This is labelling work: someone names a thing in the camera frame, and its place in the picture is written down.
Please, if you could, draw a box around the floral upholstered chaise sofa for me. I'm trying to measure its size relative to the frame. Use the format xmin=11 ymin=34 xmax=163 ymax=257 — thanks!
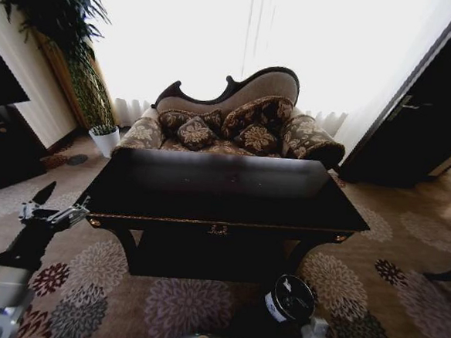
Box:
xmin=112 ymin=55 xmax=351 ymax=175

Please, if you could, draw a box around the large floral cushion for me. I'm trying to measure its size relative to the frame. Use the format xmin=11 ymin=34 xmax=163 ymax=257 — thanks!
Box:
xmin=156 ymin=105 xmax=225 ymax=143
xmin=220 ymin=93 xmax=296 ymax=144

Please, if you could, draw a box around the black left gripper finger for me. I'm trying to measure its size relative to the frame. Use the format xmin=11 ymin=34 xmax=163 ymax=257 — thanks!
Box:
xmin=17 ymin=179 xmax=58 ymax=226
xmin=46 ymin=191 xmax=93 ymax=231

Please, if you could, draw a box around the small floral cushion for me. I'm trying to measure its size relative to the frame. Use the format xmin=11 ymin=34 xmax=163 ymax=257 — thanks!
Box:
xmin=232 ymin=122 xmax=283 ymax=157
xmin=175 ymin=115 xmax=221 ymax=153

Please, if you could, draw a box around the round grey floor socket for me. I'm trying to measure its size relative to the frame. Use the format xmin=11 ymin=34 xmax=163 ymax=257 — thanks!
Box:
xmin=67 ymin=153 xmax=90 ymax=167

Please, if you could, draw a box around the gold drawer handle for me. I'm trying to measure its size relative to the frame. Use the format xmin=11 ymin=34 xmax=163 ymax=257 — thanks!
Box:
xmin=206 ymin=223 xmax=231 ymax=238

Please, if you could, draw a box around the dark furniture base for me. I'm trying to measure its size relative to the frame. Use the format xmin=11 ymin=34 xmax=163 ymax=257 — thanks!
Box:
xmin=421 ymin=259 xmax=451 ymax=287

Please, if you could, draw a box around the tall green plant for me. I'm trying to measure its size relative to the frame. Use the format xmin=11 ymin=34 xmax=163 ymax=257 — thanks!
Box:
xmin=0 ymin=0 xmax=127 ymax=132

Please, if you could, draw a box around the silver door handle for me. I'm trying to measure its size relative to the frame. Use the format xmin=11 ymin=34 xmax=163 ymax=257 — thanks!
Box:
xmin=396 ymin=96 xmax=423 ymax=113

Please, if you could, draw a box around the dark wooden cabinet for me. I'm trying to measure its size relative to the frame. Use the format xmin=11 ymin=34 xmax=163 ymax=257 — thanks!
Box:
xmin=0 ymin=100 xmax=53 ymax=204

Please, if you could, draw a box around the white sheer curtain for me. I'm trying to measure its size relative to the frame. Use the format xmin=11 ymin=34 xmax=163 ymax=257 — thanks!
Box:
xmin=110 ymin=96 xmax=154 ymax=130

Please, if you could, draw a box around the white plant pot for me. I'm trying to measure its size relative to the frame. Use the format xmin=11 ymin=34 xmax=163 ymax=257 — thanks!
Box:
xmin=86 ymin=123 xmax=122 ymax=160

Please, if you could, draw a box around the dark wooden table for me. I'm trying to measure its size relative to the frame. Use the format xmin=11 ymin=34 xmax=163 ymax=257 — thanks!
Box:
xmin=81 ymin=144 xmax=376 ymax=294

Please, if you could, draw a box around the dark wooden door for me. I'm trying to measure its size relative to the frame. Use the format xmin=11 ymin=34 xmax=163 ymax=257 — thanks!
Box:
xmin=337 ymin=0 xmax=451 ymax=192

